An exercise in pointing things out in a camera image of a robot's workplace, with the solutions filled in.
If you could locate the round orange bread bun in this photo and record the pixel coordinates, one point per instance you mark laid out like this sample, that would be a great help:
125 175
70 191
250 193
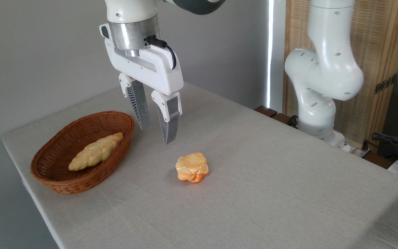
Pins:
192 166

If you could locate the black metal screen hinge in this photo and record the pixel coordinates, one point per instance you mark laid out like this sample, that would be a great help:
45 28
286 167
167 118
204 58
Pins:
385 83

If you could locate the brown wicker basket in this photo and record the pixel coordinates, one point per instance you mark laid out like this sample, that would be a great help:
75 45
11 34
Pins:
57 180

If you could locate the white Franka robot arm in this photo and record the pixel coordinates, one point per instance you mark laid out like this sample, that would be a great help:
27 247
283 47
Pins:
327 69

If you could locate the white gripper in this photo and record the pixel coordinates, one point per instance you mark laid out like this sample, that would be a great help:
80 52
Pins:
150 71

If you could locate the wooden rattan folding screen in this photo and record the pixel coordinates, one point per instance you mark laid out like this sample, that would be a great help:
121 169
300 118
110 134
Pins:
375 52

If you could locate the grey tablecloth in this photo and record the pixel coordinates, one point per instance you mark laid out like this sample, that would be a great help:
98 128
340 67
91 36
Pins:
271 193

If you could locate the long braided bread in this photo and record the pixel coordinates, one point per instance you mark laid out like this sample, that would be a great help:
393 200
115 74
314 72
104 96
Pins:
95 152

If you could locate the dark brown wooden block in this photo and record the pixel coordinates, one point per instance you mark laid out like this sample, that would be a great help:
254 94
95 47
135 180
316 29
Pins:
265 111
282 118

